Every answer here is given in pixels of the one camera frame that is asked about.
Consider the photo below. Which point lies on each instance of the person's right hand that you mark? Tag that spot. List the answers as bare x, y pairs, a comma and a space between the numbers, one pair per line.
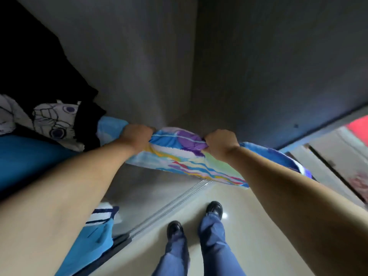
220, 143

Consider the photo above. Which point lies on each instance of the person's left hand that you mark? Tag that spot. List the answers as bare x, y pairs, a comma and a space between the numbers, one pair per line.
137, 136

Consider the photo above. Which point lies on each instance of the colourful patterned cloth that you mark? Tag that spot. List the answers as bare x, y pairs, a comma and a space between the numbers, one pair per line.
184, 158

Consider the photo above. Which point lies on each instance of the person's left forearm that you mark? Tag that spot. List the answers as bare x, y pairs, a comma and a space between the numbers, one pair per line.
54, 209

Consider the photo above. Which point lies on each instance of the person's right forearm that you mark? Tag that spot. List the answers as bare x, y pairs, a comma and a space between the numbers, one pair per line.
304, 209

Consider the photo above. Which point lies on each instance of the person's right shoe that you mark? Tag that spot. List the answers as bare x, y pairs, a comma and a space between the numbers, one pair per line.
214, 208

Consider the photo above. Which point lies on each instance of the person's shoe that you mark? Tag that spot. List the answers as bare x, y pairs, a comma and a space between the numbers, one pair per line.
175, 228
214, 208

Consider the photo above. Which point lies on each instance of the metal sliding door track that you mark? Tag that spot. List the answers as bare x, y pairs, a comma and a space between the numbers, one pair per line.
169, 208

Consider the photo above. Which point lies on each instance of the black and white printed garment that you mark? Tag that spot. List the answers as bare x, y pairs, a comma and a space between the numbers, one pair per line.
49, 120

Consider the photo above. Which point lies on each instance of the grey wardrobe sliding door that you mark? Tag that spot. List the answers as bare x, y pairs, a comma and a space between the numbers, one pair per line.
273, 68

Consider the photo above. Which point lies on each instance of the person's left shoe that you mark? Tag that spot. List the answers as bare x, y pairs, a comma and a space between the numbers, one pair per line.
175, 228

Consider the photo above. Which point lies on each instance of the person's blue jeans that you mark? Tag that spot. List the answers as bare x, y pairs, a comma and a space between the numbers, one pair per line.
207, 250

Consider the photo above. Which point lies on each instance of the blue white striped cloth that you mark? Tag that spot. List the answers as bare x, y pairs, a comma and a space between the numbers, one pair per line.
92, 238

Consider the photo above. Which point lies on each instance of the blue folded cloth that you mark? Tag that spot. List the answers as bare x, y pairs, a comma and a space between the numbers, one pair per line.
26, 158

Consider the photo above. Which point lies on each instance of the red cloth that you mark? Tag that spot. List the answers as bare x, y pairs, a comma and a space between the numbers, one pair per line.
359, 129

